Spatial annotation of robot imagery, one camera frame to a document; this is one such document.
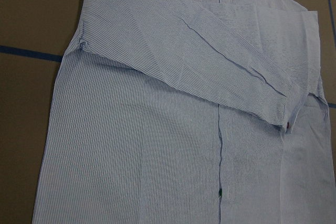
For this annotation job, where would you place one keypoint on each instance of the light blue striped shirt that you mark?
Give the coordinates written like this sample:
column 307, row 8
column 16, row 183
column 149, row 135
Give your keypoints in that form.
column 157, row 129

